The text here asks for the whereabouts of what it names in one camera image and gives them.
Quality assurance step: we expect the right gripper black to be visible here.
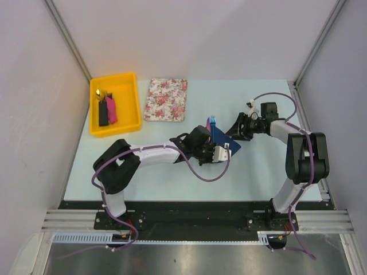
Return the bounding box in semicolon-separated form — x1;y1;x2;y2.
225;112;265;141

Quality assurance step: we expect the dark blue paper napkin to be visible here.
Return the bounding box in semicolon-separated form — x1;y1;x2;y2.
213;127;241;156

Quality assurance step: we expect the blue metal fork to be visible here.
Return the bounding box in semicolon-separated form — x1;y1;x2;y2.
209;116;216;143

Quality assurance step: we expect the iridescent metal knife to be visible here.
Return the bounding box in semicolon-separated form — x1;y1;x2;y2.
206;118;211;143

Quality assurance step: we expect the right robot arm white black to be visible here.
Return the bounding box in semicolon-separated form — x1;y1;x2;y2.
225;102;330;230

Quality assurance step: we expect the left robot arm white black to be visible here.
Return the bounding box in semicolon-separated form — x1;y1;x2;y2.
93;125;223;229

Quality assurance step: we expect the floral pattern tray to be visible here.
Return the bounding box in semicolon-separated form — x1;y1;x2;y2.
143;78;188;122

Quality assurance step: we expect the yellow plastic bin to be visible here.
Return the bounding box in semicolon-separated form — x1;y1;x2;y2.
89;73;142;138

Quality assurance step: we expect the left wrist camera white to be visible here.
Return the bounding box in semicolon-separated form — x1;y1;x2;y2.
212;143;232;163

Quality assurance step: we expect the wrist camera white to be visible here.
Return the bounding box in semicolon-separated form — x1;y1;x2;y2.
212;143;232;163
246;99;259;117

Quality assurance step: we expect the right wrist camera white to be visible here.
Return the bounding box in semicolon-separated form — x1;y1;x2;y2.
246;99;259;117

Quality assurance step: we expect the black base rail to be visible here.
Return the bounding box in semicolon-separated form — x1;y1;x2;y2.
59;201;331;242

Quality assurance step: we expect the white slotted cable duct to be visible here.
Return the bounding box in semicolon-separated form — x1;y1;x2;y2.
53;232;269;245

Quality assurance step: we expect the aluminium frame rail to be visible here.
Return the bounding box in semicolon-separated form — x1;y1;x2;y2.
41;210;354;234

